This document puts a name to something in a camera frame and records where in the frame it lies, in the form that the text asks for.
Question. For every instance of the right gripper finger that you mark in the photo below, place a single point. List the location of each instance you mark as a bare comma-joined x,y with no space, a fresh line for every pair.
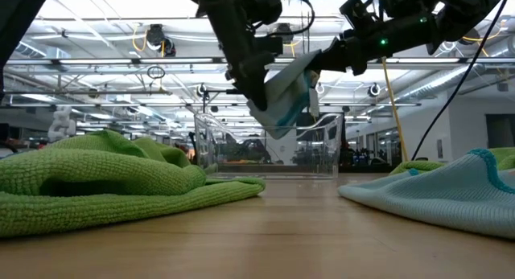
355,66
336,54

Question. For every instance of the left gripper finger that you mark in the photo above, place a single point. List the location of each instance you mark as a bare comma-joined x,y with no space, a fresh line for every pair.
257,88

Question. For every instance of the blue teal-edged microfiber towel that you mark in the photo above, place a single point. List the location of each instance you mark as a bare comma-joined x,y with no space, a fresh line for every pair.
285,98
442,198

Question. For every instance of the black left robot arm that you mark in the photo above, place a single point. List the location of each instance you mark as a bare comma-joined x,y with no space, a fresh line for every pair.
20,21

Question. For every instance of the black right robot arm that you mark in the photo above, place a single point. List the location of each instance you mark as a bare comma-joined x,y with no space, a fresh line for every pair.
462,5

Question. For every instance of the clear plastic bin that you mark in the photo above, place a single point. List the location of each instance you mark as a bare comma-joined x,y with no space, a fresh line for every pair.
281,158

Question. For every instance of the black metal gantry frame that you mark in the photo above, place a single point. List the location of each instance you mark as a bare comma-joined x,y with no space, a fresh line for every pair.
217,91

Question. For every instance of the silver ventilation duct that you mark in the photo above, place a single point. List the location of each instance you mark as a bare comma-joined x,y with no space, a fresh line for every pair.
20,46
442,80

